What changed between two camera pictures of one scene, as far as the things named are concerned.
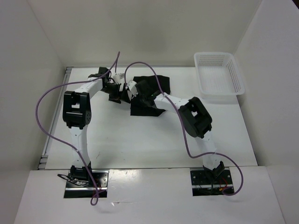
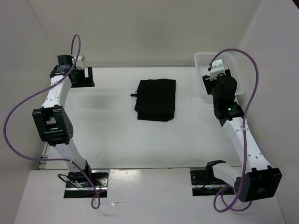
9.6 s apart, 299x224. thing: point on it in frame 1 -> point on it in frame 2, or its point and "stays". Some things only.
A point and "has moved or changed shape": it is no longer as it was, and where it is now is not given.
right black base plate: [203, 185] stays
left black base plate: [74, 190] stays
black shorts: [138, 107] has moved or changed shape
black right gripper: [144, 103] -> [208, 84]
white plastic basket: [218, 75] stays
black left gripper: [116, 97] -> [86, 81]
